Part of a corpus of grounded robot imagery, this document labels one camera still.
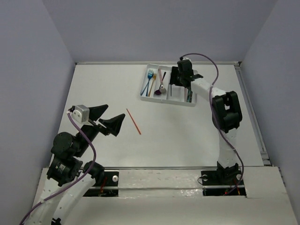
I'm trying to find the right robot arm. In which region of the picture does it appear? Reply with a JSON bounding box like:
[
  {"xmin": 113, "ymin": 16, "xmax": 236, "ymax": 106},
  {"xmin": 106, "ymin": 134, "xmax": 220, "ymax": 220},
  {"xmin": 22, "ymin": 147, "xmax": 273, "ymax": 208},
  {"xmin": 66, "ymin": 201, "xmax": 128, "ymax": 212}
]
[{"xmin": 170, "ymin": 57, "xmax": 242, "ymax": 184}]

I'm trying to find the dark patterned handle knife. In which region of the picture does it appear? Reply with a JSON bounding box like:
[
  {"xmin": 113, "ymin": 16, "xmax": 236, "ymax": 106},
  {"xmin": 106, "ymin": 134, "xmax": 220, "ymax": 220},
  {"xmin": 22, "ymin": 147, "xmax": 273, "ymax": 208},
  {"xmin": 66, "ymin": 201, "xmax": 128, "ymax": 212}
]
[{"xmin": 186, "ymin": 90, "xmax": 190, "ymax": 103}]

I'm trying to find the teal handled knife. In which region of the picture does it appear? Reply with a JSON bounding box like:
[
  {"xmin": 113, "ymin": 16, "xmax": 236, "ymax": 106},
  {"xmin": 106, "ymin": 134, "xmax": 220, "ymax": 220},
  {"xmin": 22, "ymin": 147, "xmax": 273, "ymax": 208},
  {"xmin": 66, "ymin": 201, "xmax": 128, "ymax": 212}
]
[{"xmin": 188, "ymin": 90, "xmax": 193, "ymax": 103}]

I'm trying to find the orange chopstick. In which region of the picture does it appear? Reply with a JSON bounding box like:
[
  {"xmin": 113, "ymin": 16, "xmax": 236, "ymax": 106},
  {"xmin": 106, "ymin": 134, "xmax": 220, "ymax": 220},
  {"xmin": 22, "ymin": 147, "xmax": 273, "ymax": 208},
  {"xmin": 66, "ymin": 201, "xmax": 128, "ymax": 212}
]
[{"xmin": 126, "ymin": 108, "xmax": 142, "ymax": 135}]

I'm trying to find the pink handled silver spoon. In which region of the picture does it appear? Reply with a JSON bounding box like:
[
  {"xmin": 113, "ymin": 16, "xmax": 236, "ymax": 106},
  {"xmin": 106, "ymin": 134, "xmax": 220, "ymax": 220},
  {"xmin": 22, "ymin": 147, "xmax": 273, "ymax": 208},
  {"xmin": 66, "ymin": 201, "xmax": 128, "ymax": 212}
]
[{"xmin": 158, "ymin": 69, "xmax": 166, "ymax": 94}]

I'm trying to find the gold fork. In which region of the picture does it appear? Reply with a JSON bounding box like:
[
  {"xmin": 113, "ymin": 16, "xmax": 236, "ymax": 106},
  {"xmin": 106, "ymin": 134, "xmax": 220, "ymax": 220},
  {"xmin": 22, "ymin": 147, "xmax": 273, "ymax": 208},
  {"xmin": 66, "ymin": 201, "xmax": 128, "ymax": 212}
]
[{"xmin": 147, "ymin": 73, "xmax": 157, "ymax": 97}]

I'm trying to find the white divided cutlery tray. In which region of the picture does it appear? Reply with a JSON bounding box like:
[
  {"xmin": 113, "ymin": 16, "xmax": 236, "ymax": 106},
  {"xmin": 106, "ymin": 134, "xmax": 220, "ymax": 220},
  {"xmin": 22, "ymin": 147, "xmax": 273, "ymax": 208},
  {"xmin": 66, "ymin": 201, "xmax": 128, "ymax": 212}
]
[{"xmin": 140, "ymin": 64, "xmax": 197, "ymax": 107}]

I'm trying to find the blue fork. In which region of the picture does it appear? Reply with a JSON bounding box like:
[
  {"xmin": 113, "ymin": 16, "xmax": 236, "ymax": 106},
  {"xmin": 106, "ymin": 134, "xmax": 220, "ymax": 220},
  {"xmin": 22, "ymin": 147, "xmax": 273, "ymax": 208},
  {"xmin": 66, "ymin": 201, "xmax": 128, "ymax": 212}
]
[
  {"xmin": 140, "ymin": 69, "xmax": 154, "ymax": 96},
  {"xmin": 142, "ymin": 69, "xmax": 155, "ymax": 96}
]

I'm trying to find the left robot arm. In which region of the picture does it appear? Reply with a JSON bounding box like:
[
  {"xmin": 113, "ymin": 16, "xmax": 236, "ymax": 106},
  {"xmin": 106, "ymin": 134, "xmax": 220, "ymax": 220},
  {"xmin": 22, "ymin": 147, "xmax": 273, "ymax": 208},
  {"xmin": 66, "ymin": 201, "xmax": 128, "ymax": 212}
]
[{"xmin": 20, "ymin": 105, "xmax": 125, "ymax": 225}]

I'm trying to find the purple spoon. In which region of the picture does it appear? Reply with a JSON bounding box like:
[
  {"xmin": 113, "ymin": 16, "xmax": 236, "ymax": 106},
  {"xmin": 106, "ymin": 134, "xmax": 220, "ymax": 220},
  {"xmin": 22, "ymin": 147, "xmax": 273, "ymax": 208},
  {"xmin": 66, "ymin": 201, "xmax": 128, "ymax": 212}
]
[{"xmin": 154, "ymin": 70, "xmax": 166, "ymax": 95}]

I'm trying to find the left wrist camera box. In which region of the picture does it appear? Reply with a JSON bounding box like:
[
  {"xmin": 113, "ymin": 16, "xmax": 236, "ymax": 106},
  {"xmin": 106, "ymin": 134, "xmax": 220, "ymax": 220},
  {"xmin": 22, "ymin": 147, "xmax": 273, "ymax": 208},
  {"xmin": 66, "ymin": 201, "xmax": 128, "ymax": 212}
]
[{"xmin": 71, "ymin": 105, "xmax": 90, "ymax": 124}]

